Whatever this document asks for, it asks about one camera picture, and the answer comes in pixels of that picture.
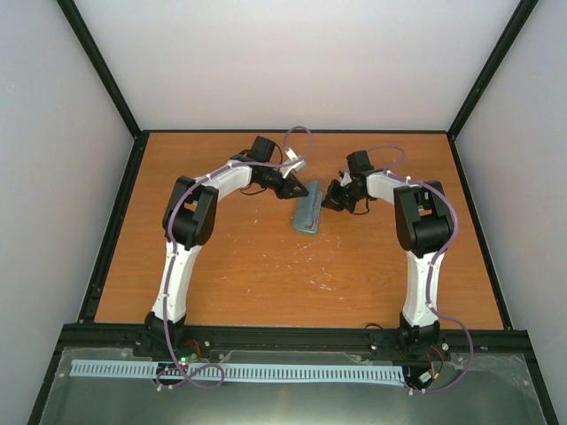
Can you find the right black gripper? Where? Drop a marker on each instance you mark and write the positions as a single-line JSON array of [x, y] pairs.
[[331, 202]]

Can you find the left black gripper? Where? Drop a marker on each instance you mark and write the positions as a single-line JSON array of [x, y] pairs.
[[287, 191]]

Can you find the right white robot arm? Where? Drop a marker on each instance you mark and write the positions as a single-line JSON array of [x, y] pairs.
[[425, 224]]

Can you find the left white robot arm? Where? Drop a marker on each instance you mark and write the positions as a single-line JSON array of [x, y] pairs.
[[190, 216]]

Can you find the metal front plate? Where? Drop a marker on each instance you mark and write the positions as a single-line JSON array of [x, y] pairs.
[[485, 389]]

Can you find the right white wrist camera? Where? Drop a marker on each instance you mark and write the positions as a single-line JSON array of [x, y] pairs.
[[344, 177]]

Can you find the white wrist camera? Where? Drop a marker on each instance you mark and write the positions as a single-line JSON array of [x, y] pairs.
[[344, 177], [293, 163]]

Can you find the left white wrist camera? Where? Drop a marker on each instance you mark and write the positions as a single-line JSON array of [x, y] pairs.
[[293, 163]]

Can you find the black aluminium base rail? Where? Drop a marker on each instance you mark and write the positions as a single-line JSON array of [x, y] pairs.
[[211, 341]]

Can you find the black frame post left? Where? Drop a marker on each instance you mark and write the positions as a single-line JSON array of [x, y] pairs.
[[88, 43]]

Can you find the black frame post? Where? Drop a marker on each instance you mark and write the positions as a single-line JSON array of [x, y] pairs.
[[88, 43], [499, 52]]

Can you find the black frame post right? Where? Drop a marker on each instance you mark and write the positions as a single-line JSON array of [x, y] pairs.
[[499, 52]]

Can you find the blue slotted cable duct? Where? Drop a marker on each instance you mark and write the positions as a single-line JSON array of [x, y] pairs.
[[240, 373]]

